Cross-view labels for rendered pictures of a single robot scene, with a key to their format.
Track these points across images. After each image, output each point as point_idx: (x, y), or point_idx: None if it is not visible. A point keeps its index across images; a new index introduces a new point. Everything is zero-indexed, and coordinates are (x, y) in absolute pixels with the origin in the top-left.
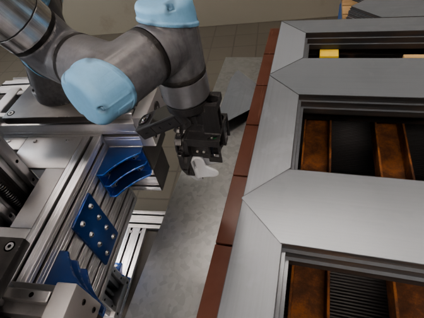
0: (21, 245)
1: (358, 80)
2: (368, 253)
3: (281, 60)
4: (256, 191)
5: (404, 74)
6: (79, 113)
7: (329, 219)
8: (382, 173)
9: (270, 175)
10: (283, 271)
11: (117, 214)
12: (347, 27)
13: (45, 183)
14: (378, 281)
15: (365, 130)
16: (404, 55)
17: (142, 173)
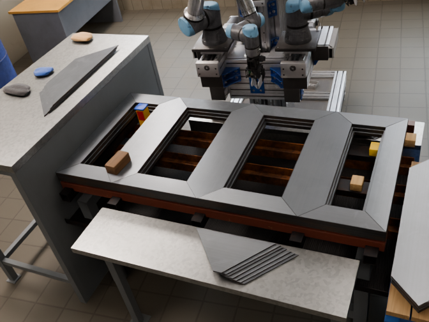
0: (225, 49)
1: (321, 140)
2: (221, 128)
3: (352, 115)
4: (255, 107)
5: (322, 156)
6: (277, 45)
7: (237, 121)
8: (277, 167)
9: (261, 110)
10: (224, 115)
11: (270, 89)
12: (388, 144)
13: (262, 53)
14: (240, 188)
15: (349, 206)
16: (361, 176)
17: (281, 85)
